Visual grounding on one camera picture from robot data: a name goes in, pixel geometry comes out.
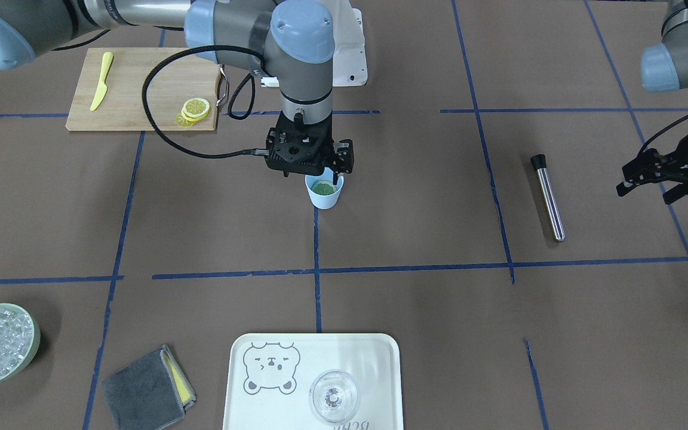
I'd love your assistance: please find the yellow plastic knife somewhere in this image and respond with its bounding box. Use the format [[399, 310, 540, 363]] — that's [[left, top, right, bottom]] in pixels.
[[90, 51, 114, 112]]

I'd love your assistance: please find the steel muddler with black tip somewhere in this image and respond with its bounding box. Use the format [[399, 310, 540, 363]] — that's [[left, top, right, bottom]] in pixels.
[[530, 154, 566, 242]]

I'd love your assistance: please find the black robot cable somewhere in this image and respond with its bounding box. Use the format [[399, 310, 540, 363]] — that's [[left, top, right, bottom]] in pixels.
[[141, 45, 268, 160]]

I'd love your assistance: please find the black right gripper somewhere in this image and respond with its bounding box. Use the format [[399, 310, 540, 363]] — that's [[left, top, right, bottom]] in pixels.
[[265, 113, 354, 186]]

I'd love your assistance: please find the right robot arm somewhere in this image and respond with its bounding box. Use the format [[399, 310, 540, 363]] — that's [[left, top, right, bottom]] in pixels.
[[0, 1, 354, 183]]

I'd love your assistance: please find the bamboo cutting board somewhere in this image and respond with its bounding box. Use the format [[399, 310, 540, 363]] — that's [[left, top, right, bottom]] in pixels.
[[66, 47, 229, 133]]

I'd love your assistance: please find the grey and yellow folded cloth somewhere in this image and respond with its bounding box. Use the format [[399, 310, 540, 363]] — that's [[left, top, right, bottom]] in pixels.
[[102, 345, 196, 429]]

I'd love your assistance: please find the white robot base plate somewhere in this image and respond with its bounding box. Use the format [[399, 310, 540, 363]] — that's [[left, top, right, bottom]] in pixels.
[[259, 0, 368, 88]]

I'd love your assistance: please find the yellow lemon slice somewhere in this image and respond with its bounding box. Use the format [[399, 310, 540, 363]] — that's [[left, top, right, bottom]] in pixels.
[[180, 98, 211, 122]]

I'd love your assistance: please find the light blue plastic cup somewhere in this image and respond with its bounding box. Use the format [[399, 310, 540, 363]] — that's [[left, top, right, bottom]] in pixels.
[[304, 171, 345, 210]]

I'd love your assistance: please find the translucent peeled lemon slice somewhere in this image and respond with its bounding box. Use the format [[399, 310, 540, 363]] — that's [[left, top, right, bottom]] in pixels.
[[174, 113, 196, 130]]

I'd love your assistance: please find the clear wine glass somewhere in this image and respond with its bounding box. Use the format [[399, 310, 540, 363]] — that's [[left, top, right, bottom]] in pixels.
[[308, 370, 361, 425]]

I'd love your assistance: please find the cream bear tray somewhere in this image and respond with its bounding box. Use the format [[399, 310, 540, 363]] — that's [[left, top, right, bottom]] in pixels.
[[222, 334, 404, 429]]

